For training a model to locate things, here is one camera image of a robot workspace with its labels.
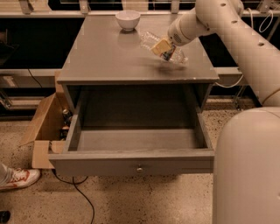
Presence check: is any brown cardboard box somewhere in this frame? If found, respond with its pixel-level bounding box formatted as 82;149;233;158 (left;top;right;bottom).
20;71;69;169

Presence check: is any grey open top drawer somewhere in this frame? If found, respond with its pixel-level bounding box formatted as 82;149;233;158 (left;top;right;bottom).
48;84;216;178

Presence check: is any black floor cable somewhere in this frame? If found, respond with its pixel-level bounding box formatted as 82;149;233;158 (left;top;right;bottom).
51;169;96;224

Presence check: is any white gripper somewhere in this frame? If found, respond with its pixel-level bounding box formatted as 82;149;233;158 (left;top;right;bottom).
151;18;191;55

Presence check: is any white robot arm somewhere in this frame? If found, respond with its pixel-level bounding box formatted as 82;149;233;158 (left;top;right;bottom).
152;0;280;224

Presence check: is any round metal drawer knob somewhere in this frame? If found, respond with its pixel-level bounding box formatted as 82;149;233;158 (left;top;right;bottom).
136;165;144;173

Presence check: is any grey cabinet counter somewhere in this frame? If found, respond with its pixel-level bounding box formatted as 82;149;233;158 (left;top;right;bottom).
56;14;220;130

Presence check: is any black shoe tip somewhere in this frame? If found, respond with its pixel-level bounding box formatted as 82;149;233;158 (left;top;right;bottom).
0;211;11;223

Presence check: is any white ceramic bowl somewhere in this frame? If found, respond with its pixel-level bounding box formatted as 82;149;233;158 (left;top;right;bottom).
115;10;141;31

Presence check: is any can in cardboard box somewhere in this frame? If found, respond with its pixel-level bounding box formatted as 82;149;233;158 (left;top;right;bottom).
62;109;73;126

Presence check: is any white red sneaker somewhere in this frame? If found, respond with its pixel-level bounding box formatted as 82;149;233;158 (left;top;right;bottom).
0;168;41;191

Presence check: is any clear plastic water bottle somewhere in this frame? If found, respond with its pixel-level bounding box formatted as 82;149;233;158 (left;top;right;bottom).
140;31;187;64

